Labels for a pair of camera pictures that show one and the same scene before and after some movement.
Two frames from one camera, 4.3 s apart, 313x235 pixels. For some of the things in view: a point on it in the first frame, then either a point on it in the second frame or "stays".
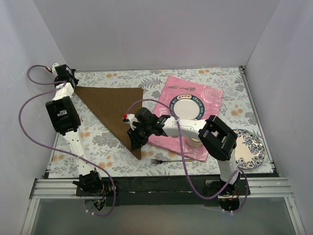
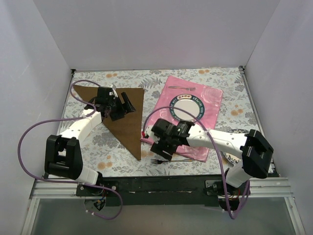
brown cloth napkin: (111, 103) stays
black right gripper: (137, 136) to (163, 146)
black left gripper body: (72, 80) to (120, 108)
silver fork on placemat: (192, 88) stays
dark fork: (159, 161) stays
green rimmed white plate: (187, 106) stays
